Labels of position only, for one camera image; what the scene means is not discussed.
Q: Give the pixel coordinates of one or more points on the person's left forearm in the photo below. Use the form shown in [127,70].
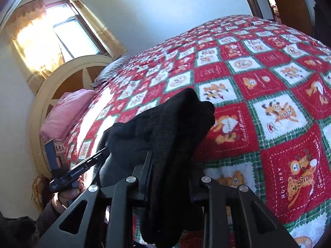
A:
[47,217]

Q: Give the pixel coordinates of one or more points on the cream wooden headboard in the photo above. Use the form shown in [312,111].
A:
[38,113]

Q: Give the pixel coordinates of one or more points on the brown wooden door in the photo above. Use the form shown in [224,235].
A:
[289,2]

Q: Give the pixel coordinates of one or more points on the person's left hand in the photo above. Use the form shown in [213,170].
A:
[69,195]

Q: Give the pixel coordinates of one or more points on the person's dark clothing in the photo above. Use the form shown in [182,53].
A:
[13,232]

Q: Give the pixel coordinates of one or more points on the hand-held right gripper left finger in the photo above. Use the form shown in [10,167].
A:
[141,175]

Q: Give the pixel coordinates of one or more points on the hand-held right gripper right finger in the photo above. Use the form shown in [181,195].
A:
[214,193]

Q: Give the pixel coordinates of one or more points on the black pants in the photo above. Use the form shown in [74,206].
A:
[168,134]

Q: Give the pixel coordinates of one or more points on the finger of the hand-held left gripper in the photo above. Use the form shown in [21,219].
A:
[89,160]

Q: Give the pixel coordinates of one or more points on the brown fuzzy object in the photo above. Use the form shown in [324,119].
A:
[40,191]

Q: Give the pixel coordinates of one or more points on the grey striped pillow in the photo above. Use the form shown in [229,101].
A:
[111,69]

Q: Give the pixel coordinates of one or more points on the yellow patterned curtain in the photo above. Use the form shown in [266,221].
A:
[103,31]
[33,44]

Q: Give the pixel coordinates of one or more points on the pink pillow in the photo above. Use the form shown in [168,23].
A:
[67,111]

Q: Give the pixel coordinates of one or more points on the red printed patchwork blanket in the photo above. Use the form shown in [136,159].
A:
[271,82]

